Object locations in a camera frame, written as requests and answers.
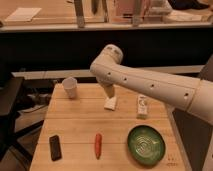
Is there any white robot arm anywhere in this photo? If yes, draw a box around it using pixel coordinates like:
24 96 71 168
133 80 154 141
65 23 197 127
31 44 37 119
90 44 213 125

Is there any green ceramic bowl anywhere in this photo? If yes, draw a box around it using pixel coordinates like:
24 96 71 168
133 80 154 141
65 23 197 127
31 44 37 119
127 125 166 167

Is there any white sponge block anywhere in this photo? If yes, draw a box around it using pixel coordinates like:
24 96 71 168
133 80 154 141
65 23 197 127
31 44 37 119
104 97 117 111

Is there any white bottle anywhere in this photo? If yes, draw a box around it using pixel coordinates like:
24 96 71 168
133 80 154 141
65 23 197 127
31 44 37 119
137 94 148 119

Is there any black remote control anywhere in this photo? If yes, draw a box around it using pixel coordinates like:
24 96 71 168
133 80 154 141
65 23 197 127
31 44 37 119
49 135 62 161

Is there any black chair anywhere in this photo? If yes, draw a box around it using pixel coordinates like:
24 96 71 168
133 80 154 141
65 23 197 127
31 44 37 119
0 77 44 161

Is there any white paper sheet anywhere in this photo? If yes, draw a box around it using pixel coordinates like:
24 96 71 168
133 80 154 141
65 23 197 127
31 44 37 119
5 7 41 22

